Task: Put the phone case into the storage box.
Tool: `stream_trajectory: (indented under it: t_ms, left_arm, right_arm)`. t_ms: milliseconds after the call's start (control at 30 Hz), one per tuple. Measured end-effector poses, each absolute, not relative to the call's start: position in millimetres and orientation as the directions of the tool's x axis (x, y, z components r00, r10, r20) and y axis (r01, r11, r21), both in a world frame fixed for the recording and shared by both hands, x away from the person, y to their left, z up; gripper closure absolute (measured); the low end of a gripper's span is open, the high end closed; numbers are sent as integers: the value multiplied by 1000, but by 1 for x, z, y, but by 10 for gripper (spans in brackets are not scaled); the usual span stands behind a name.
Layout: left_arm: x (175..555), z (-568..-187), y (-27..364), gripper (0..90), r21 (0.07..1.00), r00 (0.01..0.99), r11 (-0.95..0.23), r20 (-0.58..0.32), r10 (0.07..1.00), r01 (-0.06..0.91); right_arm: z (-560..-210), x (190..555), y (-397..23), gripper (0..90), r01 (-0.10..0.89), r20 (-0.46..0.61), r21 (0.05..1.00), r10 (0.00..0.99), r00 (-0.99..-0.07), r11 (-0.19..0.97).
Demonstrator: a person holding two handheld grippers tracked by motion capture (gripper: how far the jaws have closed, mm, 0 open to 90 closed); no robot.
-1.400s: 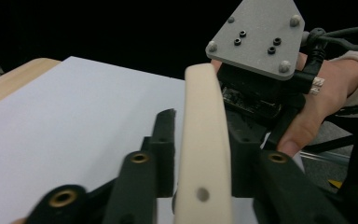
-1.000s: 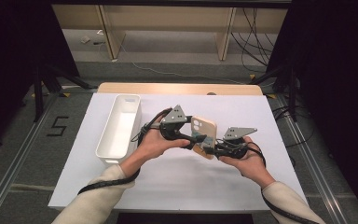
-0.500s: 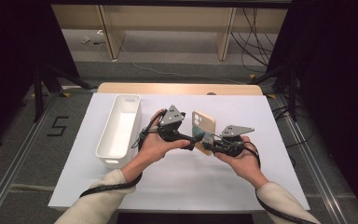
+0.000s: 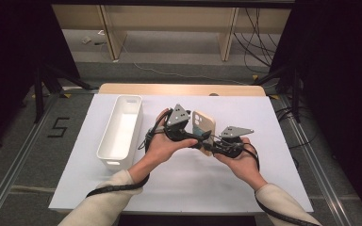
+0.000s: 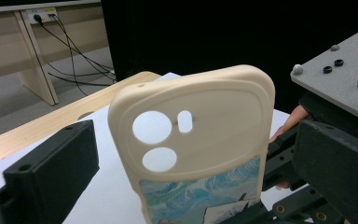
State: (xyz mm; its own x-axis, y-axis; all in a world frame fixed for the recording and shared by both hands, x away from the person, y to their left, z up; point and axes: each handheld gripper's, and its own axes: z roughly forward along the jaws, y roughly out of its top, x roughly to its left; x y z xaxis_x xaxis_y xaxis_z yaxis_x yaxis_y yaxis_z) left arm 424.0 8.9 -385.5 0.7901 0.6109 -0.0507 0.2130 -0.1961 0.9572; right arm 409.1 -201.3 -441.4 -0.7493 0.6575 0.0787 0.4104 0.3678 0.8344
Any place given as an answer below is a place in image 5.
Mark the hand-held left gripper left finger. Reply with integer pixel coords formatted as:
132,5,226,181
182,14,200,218
2,119,101,224

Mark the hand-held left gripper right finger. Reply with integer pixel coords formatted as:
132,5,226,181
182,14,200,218
292,119,358,224

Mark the beige painted phone case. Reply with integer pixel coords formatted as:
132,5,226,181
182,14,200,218
107,63,276,224

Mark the light wooden table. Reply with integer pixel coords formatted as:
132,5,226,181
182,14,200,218
0,70,162,171

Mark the beige wooden desk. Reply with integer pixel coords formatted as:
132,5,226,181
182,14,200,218
0,0,111,107

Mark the black curtain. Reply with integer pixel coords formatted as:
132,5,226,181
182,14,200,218
100,0,358,114

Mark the white power strip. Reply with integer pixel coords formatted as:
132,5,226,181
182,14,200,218
25,7,59,25

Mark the tangle of black cables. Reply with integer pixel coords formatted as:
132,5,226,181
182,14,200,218
32,13,117,98

